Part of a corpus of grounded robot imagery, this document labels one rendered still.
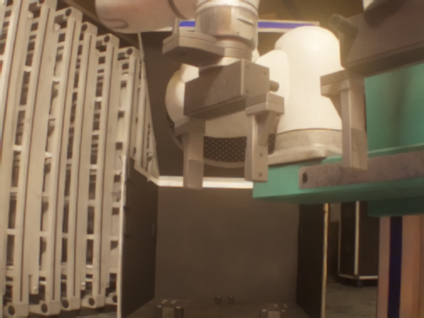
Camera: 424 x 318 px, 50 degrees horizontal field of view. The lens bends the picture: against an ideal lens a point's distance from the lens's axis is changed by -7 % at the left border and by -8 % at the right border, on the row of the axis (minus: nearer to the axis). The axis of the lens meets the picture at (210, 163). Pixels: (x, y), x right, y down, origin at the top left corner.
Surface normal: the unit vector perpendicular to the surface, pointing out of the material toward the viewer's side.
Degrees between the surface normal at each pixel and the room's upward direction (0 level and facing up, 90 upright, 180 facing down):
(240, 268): 90
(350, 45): 90
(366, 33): 90
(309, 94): 93
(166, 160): 143
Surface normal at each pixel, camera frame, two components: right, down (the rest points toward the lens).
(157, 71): -0.06, 0.69
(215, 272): -0.06, -0.15
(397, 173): -0.80, -0.12
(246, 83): 0.60, -0.11
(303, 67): -0.43, -0.18
